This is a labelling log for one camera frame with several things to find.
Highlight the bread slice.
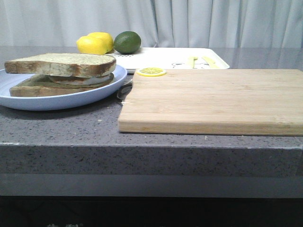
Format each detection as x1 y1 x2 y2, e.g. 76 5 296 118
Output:
4 53 116 78
9 74 114 97

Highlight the grey curtain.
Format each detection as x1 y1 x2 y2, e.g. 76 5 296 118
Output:
0 0 303 48

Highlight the light blue plate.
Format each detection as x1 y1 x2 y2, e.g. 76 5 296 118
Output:
0 65 127 111

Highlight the yellow lemon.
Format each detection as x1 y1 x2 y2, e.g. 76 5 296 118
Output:
76 35 107 55
88 32 114 53

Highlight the white serving tray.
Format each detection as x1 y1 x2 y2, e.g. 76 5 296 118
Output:
110 47 230 72

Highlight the green lime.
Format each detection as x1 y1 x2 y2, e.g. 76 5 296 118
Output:
114 31 141 54

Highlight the wooden cutting board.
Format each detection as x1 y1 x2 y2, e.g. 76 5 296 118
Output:
118 69 303 136

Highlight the front yellow lemon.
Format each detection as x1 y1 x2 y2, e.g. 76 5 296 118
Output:
76 35 107 55

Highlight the lemon slice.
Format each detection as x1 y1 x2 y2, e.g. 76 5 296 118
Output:
136 67 167 77

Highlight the yellow plastic knife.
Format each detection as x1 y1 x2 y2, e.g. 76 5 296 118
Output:
202 56 220 69

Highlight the yellow plastic fork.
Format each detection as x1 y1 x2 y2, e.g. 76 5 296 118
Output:
186 56 198 69

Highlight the rear yellow lemon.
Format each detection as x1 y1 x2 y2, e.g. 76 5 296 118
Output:
88 32 114 53

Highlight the fried egg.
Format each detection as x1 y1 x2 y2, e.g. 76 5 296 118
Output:
48 73 114 85

